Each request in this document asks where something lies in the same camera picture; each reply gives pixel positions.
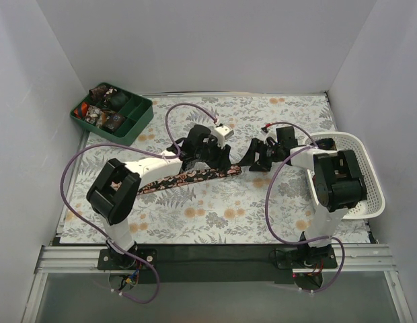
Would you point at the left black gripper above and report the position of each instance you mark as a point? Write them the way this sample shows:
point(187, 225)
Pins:
point(218, 154)

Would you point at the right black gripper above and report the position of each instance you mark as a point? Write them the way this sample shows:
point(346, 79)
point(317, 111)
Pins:
point(262, 153)

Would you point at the pink rose floral tie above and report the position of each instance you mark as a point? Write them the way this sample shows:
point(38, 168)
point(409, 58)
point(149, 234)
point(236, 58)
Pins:
point(188, 178)

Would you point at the brown blue floral tie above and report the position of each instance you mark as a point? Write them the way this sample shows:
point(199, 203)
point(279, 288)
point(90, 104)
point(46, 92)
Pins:
point(114, 122)

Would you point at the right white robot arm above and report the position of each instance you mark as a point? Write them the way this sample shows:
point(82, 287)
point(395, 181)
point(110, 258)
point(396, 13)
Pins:
point(337, 179)

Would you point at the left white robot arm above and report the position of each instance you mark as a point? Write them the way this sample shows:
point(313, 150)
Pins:
point(112, 195)

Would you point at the rolled ties in tray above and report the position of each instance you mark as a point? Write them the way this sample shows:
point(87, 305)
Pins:
point(102, 101)

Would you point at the floral patterned table mat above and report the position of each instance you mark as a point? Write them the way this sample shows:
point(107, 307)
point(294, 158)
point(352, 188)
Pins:
point(251, 208)

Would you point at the white perforated plastic basket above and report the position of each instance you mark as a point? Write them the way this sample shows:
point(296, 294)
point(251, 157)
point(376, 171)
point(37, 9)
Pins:
point(375, 203)

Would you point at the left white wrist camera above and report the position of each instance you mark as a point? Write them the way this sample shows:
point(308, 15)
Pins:
point(223, 132)

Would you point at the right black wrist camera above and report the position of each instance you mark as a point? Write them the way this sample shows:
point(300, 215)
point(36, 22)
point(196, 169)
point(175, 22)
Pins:
point(286, 137)

